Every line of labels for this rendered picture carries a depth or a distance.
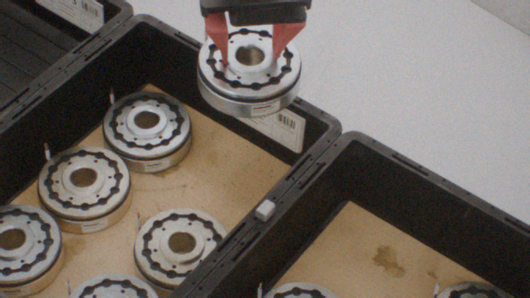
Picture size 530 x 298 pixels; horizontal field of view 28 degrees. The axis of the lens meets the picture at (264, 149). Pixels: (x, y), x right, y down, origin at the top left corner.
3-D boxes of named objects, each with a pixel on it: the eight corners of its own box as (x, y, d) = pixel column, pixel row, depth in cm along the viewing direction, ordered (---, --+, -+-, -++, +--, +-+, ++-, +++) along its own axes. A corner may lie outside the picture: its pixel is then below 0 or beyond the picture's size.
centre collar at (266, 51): (244, 35, 107) (244, 30, 106) (284, 56, 105) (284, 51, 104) (214, 61, 104) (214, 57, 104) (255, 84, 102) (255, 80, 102)
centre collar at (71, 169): (82, 156, 120) (82, 153, 119) (115, 177, 118) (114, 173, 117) (52, 183, 117) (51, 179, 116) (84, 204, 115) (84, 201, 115)
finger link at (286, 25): (302, 78, 103) (308, 5, 96) (229, 84, 102) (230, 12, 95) (291, 31, 107) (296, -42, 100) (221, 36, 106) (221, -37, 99)
